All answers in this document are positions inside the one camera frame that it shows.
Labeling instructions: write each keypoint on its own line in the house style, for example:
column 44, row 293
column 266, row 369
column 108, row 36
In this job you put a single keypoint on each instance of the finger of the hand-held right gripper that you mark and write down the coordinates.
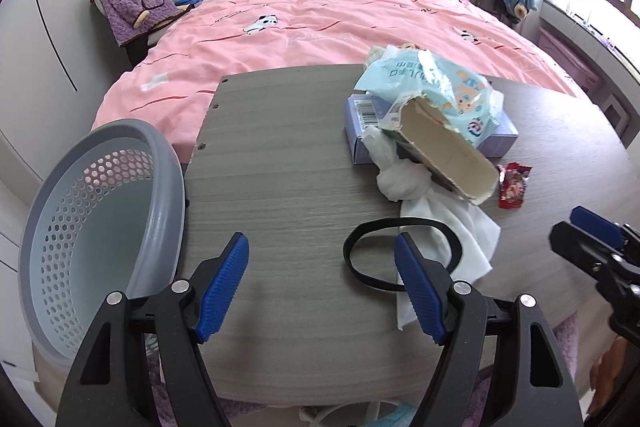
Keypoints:
column 570, row 241
column 595, row 222

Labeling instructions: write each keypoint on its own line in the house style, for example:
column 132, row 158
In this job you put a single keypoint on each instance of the bed with pink duvet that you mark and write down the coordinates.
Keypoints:
column 310, row 22

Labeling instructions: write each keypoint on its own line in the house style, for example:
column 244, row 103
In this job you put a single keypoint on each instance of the white tissue cloth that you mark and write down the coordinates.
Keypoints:
column 465, row 232

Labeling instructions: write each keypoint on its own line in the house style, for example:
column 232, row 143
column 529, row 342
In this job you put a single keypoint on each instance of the white wardrobe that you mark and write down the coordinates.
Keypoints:
column 75, row 7

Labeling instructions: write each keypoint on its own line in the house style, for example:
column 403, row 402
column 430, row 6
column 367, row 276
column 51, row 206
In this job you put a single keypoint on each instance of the pink fluffy rug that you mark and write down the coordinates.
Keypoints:
column 567, row 339

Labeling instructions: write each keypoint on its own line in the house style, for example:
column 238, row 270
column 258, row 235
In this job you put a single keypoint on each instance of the pale purple cardboard box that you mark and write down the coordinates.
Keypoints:
column 362, row 142

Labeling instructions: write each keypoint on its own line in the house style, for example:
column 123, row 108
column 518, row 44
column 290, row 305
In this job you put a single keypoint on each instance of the purple fleece robe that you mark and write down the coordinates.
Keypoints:
column 130, row 2

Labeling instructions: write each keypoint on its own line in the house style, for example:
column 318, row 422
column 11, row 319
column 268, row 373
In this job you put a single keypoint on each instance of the red candy wrapper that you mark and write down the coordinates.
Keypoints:
column 514, row 187

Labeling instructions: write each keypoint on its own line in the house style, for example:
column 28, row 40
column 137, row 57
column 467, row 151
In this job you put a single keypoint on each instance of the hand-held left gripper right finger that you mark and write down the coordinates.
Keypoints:
column 417, row 292

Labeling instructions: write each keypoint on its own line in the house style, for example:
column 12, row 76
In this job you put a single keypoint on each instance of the black elastic band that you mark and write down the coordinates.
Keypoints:
column 346, row 254

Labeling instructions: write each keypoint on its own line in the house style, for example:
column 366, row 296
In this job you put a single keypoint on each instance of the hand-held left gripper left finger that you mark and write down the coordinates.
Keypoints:
column 225, row 287

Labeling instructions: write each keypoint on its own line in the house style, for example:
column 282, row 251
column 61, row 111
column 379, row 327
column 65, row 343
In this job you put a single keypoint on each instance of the torn green white carton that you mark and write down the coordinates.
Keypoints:
column 450, row 157

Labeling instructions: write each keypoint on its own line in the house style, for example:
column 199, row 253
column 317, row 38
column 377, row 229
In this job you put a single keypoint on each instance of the light blue wipes packet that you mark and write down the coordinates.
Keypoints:
column 450, row 82

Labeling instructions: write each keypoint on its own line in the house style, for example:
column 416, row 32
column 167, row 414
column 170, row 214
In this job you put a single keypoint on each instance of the black cloth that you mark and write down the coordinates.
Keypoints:
column 140, row 49

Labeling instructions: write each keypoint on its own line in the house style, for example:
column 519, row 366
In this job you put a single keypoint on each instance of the grey perforated plastic basket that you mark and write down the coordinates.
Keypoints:
column 100, row 232

